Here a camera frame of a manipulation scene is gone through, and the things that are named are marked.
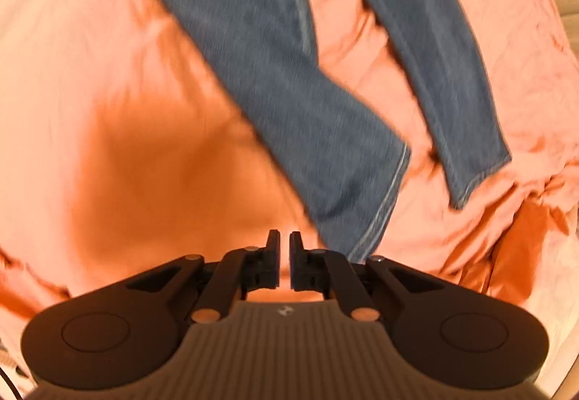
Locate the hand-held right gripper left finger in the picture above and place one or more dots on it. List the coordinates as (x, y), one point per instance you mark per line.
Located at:
(274, 256)

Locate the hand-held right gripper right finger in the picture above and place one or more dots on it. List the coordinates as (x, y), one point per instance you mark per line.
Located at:
(295, 256)

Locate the blue denim pants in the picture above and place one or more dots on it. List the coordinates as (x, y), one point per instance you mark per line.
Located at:
(271, 65)

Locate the orange bed sheet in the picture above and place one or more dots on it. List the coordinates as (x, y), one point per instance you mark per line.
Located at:
(113, 119)

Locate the white patterned bedding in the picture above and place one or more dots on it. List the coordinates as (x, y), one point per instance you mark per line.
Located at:
(11, 357)

